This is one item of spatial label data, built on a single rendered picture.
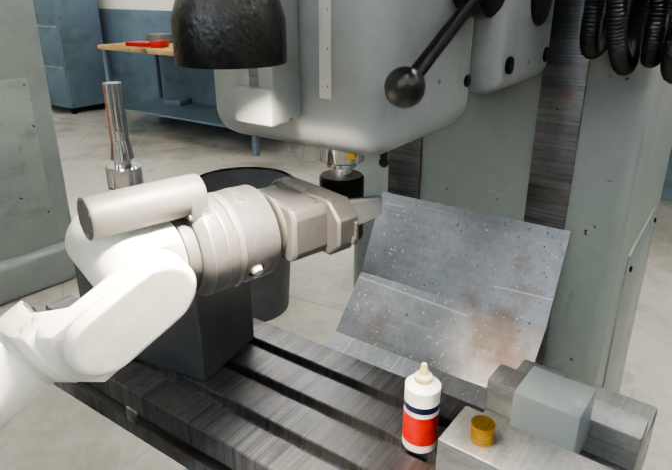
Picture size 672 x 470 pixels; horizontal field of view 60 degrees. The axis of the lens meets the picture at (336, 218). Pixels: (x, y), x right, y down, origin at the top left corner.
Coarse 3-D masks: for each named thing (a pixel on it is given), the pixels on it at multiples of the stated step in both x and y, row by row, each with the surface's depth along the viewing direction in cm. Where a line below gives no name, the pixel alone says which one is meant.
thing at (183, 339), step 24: (240, 288) 83; (192, 312) 75; (216, 312) 78; (240, 312) 84; (168, 336) 79; (192, 336) 77; (216, 336) 79; (240, 336) 85; (144, 360) 83; (168, 360) 81; (192, 360) 78; (216, 360) 80
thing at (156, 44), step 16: (112, 48) 606; (128, 48) 592; (144, 48) 581; (160, 48) 581; (112, 80) 634; (160, 80) 685; (160, 96) 690; (144, 112) 616; (160, 112) 611; (176, 112) 611; (192, 112) 611; (208, 112) 611; (256, 144) 535
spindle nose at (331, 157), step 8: (320, 152) 59; (328, 152) 58; (336, 152) 58; (344, 152) 58; (320, 160) 60; (328, 160) 59; (336, 160) 58; (344, 160) 58; (352, 160) 58; (360, 160) 59
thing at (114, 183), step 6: (138, 174) 80; (108, 180) 80; (114, 180) 79; (120, 180) 79; (126, 180) 79; (132, 180) 80; (138, 180) 80; (108, 186) 80; (114, 186) 79; (120, 186) 79; (126, 186) 79
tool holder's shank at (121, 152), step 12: (108, 84) 75; (120, 84) 76; (108, 96) 76; (120, 96) 77; (108, 108) 77; (120, 108) 77; (108, 120) 77; (120, 120) 77; (120, 132) 78; (120, 144) 78; (120, 156) 79; (132, 156) 80
